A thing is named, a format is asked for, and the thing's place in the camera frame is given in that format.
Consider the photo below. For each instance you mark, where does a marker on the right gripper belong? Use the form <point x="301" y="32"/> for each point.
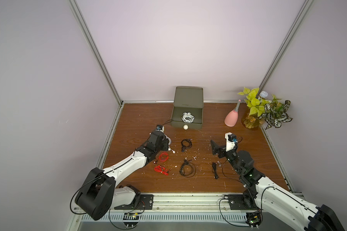
<point x="222" y="151"/>

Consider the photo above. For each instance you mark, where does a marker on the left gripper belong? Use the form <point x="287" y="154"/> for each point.
<point x="164" y="141"/>

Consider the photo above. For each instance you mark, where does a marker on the olive green top drawer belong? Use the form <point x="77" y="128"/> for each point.
<point x="177" y="122"/>

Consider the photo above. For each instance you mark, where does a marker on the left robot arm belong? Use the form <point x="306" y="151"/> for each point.
<point x="99" y="192"/>

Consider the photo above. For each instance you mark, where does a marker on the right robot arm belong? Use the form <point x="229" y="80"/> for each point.
<point x="268" y="196"/>

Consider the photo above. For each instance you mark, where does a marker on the black earphones right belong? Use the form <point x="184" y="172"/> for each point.
<point x="215" y="168"/>

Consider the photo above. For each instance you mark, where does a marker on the black earphones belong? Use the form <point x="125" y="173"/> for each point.
<point x="186" y="144"/>
<point x="215" y="168"/>
<point x="187" y="169"/>

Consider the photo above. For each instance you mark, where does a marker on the red earphones upper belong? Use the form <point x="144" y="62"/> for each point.
<point x="164" y="156"/>

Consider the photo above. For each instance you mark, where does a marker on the red earphones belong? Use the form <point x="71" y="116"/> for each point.
<point x="162" y="170"/>
<point x="164" y="156"/>

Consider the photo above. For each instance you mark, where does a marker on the black earphones top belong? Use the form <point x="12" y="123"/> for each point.
<point x="186" y="144"/>

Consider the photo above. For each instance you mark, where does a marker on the red earphones lower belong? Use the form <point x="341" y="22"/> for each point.
<point x="162" y="170"/>

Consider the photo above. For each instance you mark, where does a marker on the black earphones bottom centre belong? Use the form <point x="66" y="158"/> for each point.
<point x="187" y="169"/>

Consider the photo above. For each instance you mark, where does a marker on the three-tier drawer cabinet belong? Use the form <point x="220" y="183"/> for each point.
<point x="188" y="97"/>

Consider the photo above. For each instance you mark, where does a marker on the pink vase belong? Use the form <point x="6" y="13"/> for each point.
<point x="232" y="117"/>

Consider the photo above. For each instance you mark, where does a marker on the potted green plant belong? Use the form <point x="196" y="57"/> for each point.
<point x="273" y="112"/>

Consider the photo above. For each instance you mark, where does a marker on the right controller board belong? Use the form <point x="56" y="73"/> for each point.
<point x="254" y="219"/>

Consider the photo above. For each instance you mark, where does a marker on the controller board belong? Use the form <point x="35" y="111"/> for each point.
<point x="130" y="220"/>
<point x="254" y="219"/>

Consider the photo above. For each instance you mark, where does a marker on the left controller board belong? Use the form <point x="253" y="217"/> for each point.
<point x="130" y="220"/>

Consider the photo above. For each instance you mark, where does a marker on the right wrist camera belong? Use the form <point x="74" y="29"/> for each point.
<point x="231" y="141"/>

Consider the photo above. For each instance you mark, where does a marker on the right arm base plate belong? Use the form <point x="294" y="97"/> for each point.
<point x="241" y="202"/>

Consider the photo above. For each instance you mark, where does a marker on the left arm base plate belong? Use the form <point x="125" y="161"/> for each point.
<point x="142" y="202"/>

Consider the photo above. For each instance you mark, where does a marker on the aluminium mounting rail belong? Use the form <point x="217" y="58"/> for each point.
<point x="190" y="202"/>

